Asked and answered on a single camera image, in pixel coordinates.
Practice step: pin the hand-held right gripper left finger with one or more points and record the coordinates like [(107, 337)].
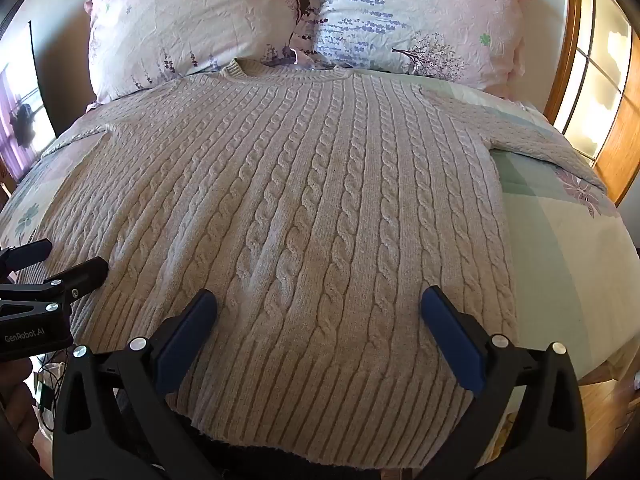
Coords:
[(186, 331)]

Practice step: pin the pink lavender print pillow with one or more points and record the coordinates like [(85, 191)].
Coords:
[(410, 15)]

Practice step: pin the floral bed sheet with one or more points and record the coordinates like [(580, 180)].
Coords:
[(560, 255)]

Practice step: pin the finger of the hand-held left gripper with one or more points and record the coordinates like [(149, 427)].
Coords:
[(82, 274), (30, 254)]

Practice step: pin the purple wall picture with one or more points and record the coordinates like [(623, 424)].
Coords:
[(22, 110)]

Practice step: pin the pink floral pillow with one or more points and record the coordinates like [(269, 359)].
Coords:
[(195, 25)]

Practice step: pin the wooden framed window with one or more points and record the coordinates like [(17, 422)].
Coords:
[(597, 75)]

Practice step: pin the person's left hand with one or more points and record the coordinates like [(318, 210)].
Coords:
[(15, 400)]

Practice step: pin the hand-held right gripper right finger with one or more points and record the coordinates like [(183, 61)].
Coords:
[(452, 340)]

